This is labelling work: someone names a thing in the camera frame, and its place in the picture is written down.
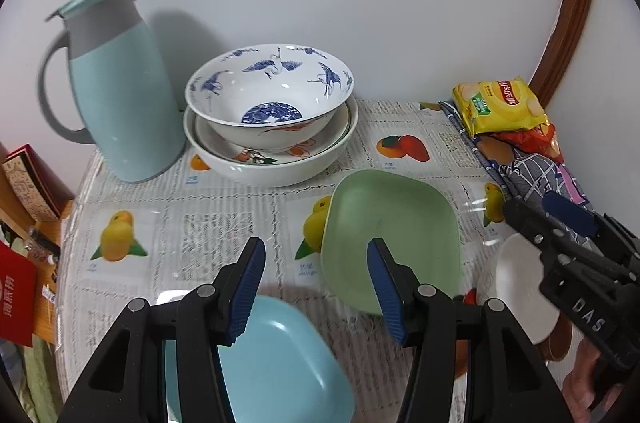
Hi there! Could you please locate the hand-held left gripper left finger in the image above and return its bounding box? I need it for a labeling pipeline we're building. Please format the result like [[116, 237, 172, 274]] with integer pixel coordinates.
[[57, 237, 267, 423]]

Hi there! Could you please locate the green square plate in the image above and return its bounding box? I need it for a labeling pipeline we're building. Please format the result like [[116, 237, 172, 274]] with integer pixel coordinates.
[[321, 170, 461, 316]]

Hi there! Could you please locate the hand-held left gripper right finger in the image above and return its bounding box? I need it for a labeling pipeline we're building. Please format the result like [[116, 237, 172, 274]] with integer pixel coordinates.
[[366, 237, 573, 423]]

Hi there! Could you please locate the teal thermos jug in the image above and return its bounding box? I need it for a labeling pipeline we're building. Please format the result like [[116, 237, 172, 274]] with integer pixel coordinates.
[[37, 0, 188, 183]]

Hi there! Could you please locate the green cloth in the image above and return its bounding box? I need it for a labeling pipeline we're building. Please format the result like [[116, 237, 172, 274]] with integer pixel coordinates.
[[0, 338, 63, 423]]

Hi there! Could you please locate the dark red printed box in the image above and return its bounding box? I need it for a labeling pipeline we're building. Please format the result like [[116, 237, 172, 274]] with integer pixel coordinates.
[[0, 144, 76, 224]]

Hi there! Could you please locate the grey patterned cloth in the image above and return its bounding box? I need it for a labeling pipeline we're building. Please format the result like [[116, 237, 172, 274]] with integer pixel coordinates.
[[439, 100, 596, 224]]

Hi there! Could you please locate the blue crane print bowl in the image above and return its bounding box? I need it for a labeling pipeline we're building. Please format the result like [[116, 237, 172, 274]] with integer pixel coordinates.
[[185, 44, 355, 154]]

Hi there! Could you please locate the person's right hand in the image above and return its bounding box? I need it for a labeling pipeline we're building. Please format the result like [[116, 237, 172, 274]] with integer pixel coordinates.
[[562, 335, 626, 423]]

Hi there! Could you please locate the large white bowl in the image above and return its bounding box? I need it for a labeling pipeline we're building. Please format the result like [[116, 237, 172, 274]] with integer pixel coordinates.
[[182, 96, 360, 188]]

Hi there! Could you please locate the red chips bag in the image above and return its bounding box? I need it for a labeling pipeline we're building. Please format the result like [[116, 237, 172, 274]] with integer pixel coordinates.
[[487, 123, 565, 164]]

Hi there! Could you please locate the brown wooden door frame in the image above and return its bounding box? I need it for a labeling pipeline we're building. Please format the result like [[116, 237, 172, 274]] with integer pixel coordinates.
[[527, 0, 598, 109]]

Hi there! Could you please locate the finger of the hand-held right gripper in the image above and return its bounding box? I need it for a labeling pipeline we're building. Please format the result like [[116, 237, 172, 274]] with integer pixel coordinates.
[[504, 197, 591, 264], [542, 190, 640, 271]]

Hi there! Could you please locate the fruit print lace tablecloth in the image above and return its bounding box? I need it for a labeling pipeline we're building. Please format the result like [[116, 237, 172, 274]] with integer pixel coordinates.
[[55, 98, 576, 423]]

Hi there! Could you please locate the yellow chips bag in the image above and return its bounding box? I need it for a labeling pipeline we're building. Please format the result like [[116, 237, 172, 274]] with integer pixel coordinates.
[[452, 76, 550, 140]]

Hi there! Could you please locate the blue square plate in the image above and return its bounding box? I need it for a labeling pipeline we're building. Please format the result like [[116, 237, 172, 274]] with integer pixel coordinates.
[[165, 294, 356, 423]]

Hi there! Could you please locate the white round plate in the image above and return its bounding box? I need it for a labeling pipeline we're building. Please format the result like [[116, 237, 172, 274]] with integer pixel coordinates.
[[477, 233, 561, 346]]

